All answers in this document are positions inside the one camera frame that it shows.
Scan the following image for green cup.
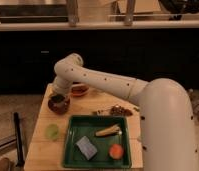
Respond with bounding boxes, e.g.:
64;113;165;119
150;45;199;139
45;124;59;140

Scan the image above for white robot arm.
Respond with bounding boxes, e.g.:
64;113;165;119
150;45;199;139
52;53;199;171

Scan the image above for dark red cup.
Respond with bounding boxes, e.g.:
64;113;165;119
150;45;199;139
48;97;70;115

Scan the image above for orange cup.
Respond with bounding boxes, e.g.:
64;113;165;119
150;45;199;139
71;84;89;97

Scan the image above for wooden table board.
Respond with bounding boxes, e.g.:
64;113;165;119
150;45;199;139
24;84;143;171

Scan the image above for green plastic tray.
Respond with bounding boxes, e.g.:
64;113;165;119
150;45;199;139
62;115;132;169

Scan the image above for grey blue sponge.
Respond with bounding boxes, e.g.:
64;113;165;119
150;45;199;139
76;136;98;160

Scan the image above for brown toy cluster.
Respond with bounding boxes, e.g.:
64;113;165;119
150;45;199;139
92;105;133;117

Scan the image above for yellow corn toy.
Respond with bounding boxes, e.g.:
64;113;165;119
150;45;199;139
95;124;121;137

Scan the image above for orange round toy fruit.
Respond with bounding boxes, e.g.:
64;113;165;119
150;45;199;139
109;144;124;160

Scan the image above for black vertical post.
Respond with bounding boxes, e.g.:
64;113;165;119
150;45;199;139
13;112;25;167

